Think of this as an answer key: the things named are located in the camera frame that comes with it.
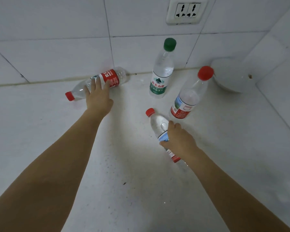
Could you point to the person's left little finger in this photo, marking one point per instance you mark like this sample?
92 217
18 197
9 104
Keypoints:
87 90

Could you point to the person's left forearm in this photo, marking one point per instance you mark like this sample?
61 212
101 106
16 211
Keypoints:
50 176

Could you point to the person's left hand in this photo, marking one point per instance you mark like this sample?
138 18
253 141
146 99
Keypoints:
98 100

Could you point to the clear bottle blue white label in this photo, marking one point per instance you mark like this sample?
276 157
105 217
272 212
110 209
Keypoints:
158 124

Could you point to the white bowl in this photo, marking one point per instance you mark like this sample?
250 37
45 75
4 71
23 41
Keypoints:
230 74

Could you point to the clear bottle with green cap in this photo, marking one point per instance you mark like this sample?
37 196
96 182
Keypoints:
160 74

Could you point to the white wall power socket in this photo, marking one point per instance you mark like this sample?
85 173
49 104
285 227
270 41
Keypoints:
186 9

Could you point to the person's right hand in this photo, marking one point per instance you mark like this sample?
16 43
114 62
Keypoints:
180 141

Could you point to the person's left thumb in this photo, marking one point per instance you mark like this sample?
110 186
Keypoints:
110 103

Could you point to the person's right thumb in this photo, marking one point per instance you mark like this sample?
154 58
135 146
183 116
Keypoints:
164 143

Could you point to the clear bottle with red label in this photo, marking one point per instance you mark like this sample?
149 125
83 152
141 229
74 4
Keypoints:
111 78

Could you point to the person's right forearm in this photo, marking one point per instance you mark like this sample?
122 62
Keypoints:
229 193

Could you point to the person's left middle finger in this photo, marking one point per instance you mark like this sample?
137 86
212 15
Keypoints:
99 83

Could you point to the clear bottle red white label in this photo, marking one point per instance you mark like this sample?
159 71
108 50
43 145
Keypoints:
189 96

